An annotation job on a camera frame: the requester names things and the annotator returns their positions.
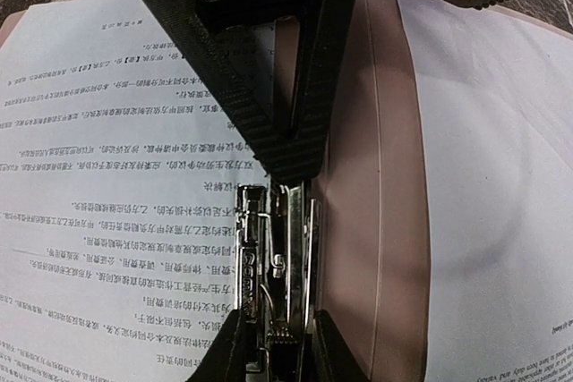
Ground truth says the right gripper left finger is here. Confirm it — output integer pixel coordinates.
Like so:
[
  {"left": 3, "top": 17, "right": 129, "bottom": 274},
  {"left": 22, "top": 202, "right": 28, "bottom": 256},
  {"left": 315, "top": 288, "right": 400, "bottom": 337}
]
[{"left": 187, "top": 310, "right": 246, "bottom": 382}]

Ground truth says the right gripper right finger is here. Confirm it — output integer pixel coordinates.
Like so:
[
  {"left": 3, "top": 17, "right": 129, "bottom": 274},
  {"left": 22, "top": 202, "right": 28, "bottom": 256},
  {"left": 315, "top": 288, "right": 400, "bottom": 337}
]
[{"left": 312, "top": 310, "right": 369, "bottom": 382}]

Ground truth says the tan brown folder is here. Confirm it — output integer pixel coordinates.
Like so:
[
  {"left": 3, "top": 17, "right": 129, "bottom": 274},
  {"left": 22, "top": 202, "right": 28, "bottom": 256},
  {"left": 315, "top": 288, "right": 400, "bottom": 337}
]
[{"left": 0, "top": 0, "right": 573, "bottom": 382}]

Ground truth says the printed paper sheet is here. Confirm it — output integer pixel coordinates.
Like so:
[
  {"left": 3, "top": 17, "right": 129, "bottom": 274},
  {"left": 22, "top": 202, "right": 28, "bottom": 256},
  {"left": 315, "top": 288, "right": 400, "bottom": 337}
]
[
  {"left": 398, "top": 0, "right": 572, "bottom": 381},
  {"left": 1, "top": 0, "right": 265, "bottom": 381}
]

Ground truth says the tan folder metal clip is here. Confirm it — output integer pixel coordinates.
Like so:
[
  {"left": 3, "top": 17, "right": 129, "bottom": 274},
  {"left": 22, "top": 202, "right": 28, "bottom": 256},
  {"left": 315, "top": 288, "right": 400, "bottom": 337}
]
[{"left": 235, "top": 182, "right": 321, "bottom": 381}]

